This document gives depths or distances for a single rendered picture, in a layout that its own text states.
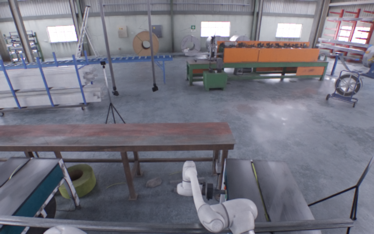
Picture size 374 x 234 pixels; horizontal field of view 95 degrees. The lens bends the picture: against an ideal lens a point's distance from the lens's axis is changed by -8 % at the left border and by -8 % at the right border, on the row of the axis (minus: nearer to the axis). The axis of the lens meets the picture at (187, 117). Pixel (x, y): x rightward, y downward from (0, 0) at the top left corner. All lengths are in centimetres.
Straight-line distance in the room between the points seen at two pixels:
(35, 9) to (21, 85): 1101
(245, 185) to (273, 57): 588
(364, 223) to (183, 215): 199
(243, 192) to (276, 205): 25
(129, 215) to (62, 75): 360
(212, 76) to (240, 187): 438
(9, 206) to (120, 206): 108
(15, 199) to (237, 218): 163
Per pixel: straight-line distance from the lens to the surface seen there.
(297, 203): 165
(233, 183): 162
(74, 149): 223
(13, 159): 249
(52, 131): 261
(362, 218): 297
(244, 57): 660
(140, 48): 1166
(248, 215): 116
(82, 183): 265
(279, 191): 168
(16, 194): 201
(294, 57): 757
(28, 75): 547
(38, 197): 202
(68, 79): 498
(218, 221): 108
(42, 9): 1594
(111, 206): 252
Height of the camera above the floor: 189
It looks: 27 degrees down
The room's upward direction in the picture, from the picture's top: straight up
